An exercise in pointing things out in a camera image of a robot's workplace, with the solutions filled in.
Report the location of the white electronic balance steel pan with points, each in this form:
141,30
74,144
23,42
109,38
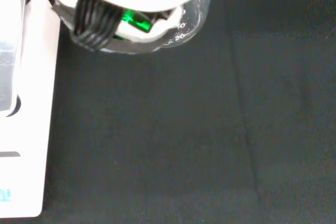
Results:
36,103

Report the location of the black bench cloth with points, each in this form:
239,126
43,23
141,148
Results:
183,129

